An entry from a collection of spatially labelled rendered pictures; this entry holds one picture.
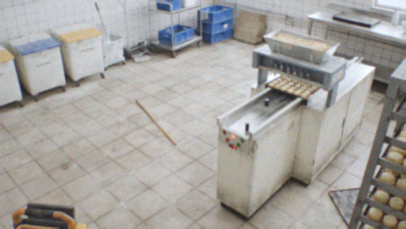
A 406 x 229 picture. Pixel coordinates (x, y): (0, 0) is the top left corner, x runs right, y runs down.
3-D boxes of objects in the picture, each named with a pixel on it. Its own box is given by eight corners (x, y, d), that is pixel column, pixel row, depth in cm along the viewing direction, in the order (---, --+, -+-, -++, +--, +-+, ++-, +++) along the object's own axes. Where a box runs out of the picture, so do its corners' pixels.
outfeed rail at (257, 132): (354, 61, 380) (355, 56, 377) (357, 62, 379) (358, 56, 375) (248, 140, 250) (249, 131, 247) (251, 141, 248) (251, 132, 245)
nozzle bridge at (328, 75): (270, 75, 347) (272, 41, 330) (340, 98, 305) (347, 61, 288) (250, 86, 325) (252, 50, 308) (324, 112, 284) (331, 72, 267)
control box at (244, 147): (222, 140, 274) (223, 125, 267) (249, 153, 260) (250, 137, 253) (220, 143, 271) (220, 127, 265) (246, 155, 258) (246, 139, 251)
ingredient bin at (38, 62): (34, 104, 474) (22, 51, 436) (18, 90, 513) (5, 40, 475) (70, 92, 507) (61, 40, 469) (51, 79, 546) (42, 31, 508)
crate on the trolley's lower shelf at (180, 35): (178, 34, 678) (177, 24, 668) (194, 38, 659) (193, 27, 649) (158, 42, 639) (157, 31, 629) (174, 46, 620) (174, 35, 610)
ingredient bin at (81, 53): (76, 89, 514) (67, 38, 476) (58, 77, 554) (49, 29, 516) (108, 78, 546) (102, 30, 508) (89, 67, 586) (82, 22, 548)
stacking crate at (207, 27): (217, 24, 734) (217, 14, 724) (233, 27, 709) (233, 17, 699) (196, 30, 696) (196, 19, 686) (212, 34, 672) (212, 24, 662)
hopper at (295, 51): (279, 43, 324) (280, 29, 317) (337, 59, 292) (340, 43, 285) (262, 51, 305) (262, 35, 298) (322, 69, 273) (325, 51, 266)
